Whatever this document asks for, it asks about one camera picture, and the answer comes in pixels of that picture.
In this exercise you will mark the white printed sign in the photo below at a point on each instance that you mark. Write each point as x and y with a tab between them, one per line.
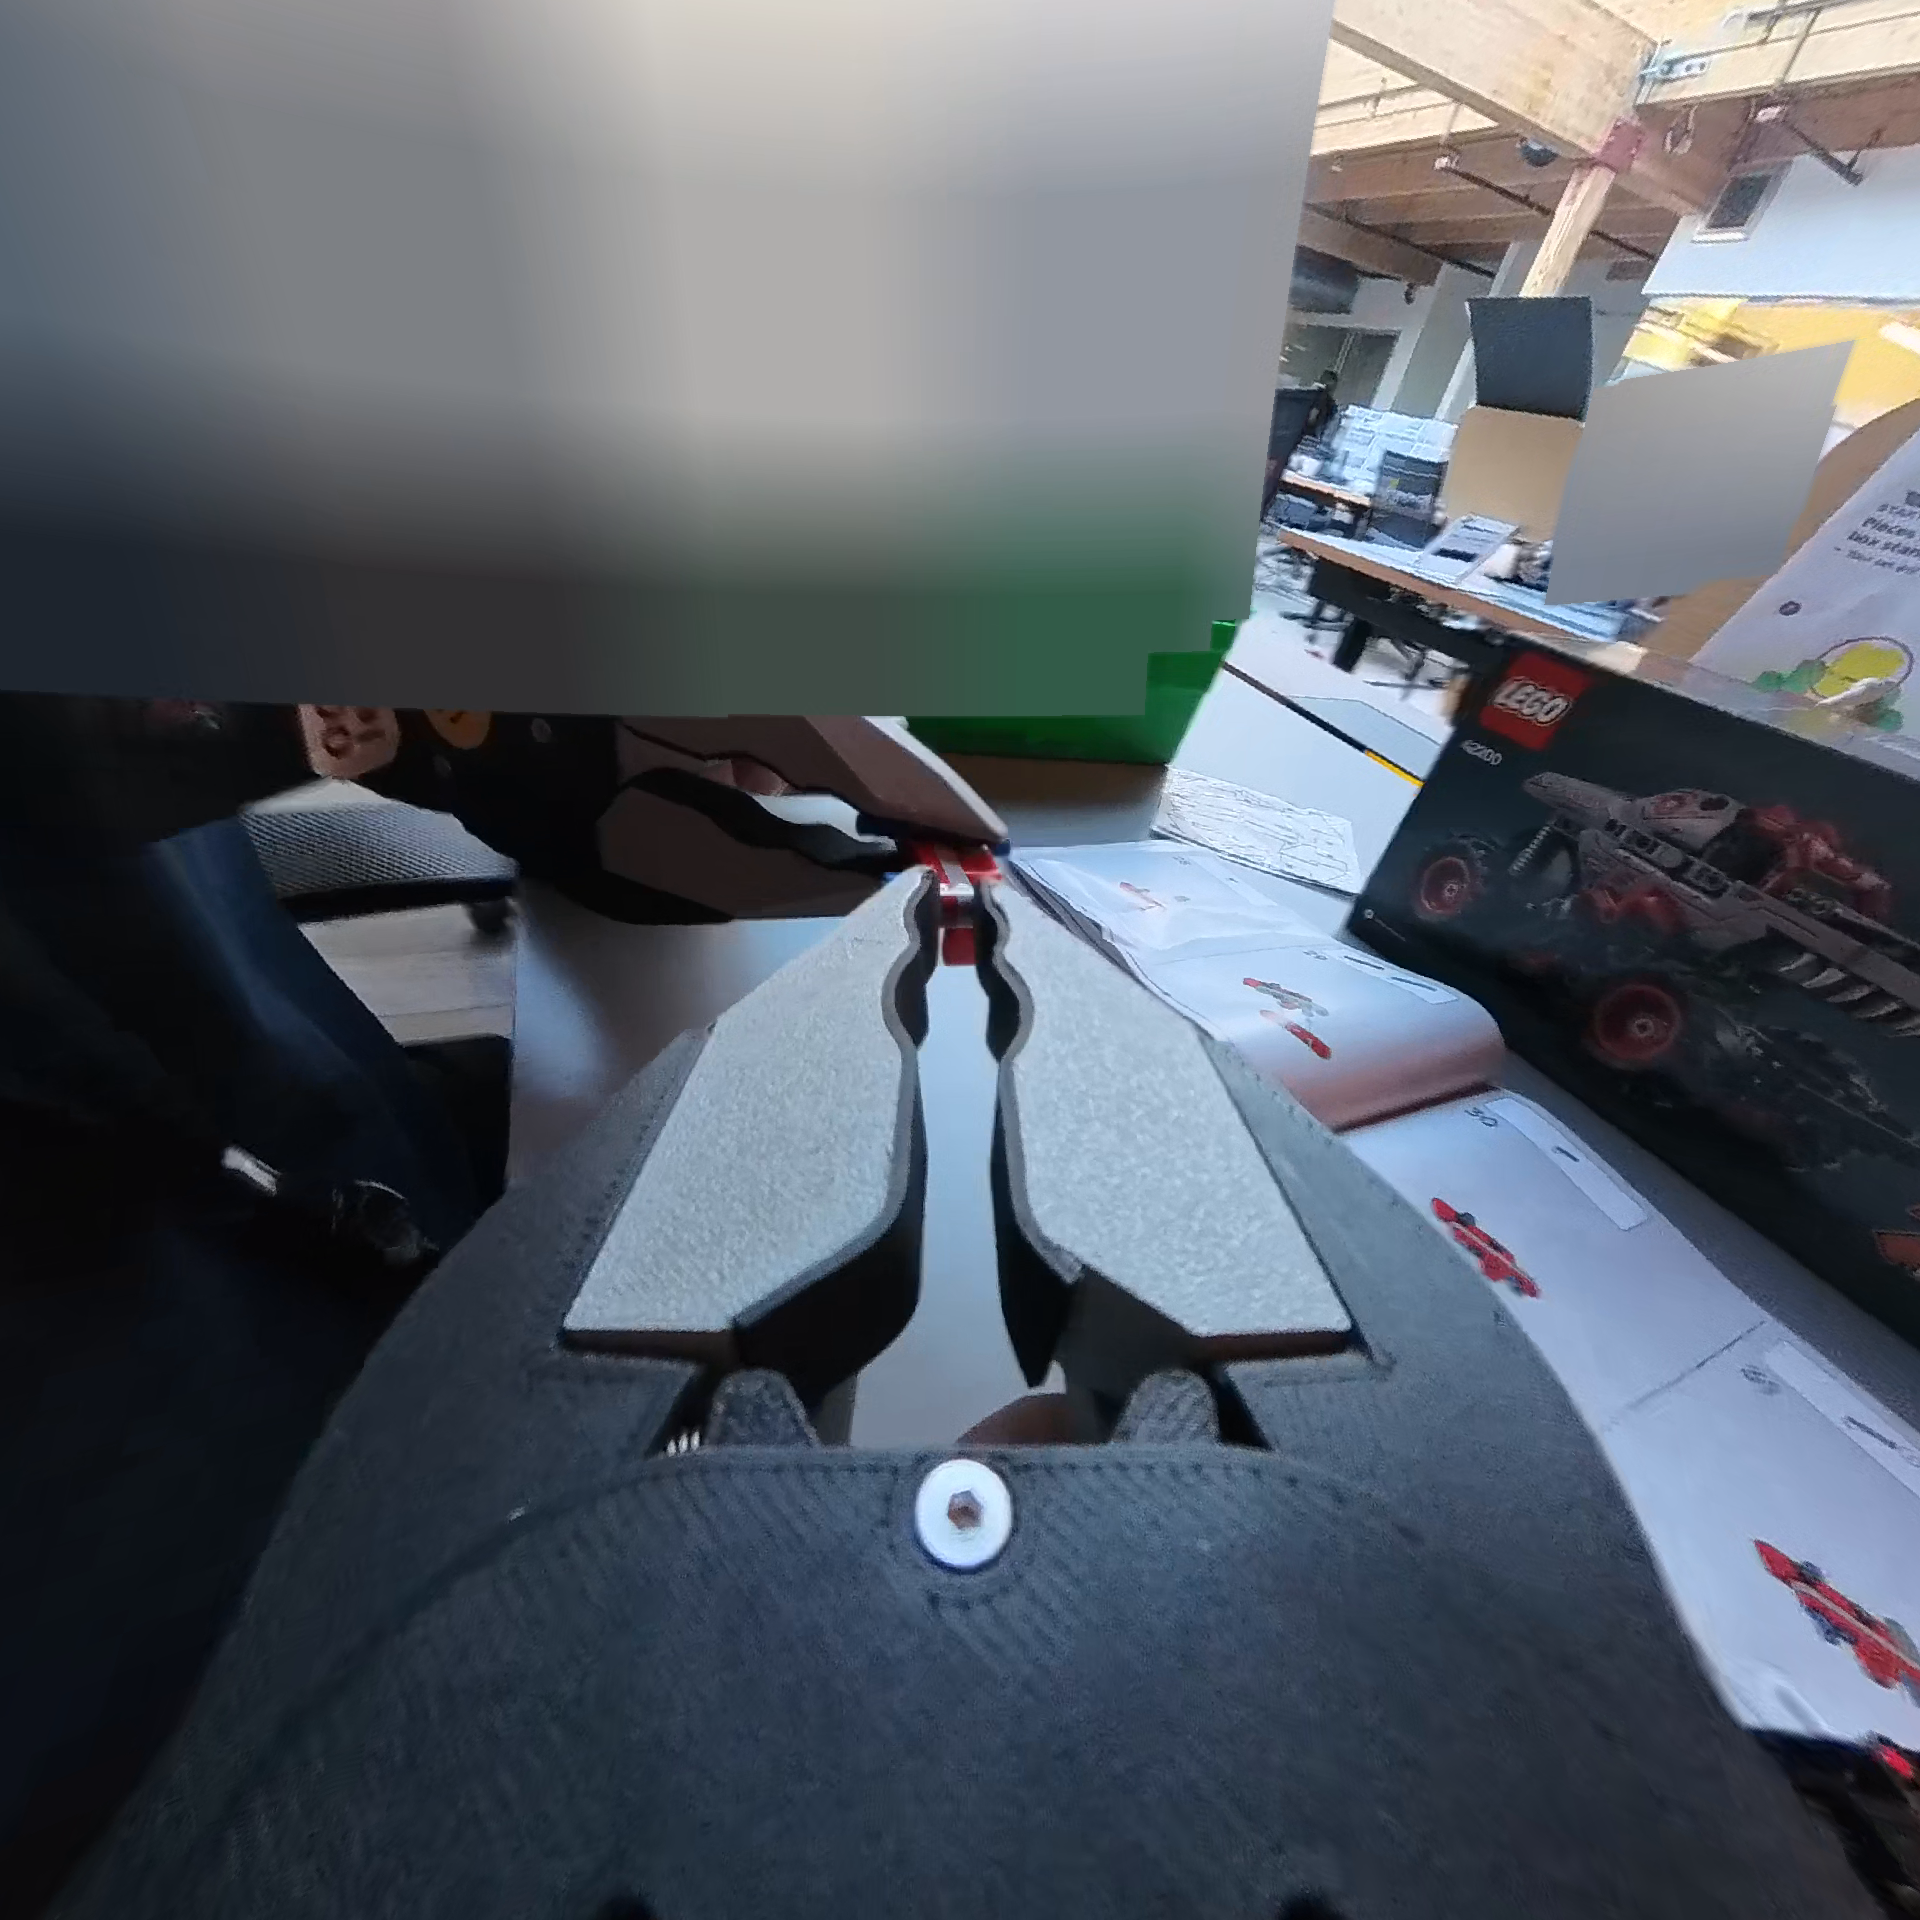
1861	599

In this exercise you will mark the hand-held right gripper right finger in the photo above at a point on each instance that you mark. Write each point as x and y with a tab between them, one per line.
1169	1171

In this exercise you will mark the white sticker sheet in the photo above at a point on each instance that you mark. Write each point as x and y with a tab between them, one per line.
1261	825

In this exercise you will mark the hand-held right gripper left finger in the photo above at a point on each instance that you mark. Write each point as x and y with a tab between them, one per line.
766	1141

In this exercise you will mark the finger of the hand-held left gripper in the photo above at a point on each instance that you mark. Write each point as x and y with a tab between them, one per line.
886	780
721	864

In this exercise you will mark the lego instruction booklet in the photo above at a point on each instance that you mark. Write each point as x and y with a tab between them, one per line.
1575	1319

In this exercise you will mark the long wooden desk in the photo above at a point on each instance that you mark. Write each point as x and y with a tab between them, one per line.
1425	580

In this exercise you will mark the grey office chair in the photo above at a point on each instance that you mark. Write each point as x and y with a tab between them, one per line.
378	857

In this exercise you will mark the black lego chassis assembly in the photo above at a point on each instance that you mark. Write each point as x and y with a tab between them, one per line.
1854	1824

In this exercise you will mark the green plastic bin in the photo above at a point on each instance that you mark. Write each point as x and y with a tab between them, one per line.
1051	739

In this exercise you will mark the cardboard box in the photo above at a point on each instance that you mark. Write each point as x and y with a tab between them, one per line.
1506	453

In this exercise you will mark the lego set box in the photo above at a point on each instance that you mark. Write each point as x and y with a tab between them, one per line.
1681	962

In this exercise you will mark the red lego beam assembly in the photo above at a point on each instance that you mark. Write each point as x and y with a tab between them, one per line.
962	886

